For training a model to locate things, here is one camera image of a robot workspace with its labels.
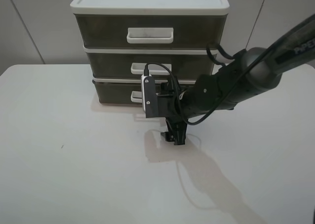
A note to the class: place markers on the white drawer cabinet frame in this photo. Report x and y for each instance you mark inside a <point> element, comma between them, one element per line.
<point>151,7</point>

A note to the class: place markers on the dark translucent drawer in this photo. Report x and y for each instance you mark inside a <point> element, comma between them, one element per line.
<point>119,93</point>
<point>129,64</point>
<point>189,32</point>

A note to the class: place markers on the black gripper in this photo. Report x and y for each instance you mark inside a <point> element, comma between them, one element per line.
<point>167,107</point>

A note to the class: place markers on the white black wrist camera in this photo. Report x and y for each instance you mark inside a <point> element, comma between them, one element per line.
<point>149,96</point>

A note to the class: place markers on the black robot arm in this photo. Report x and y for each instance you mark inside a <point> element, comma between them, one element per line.
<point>252,72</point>

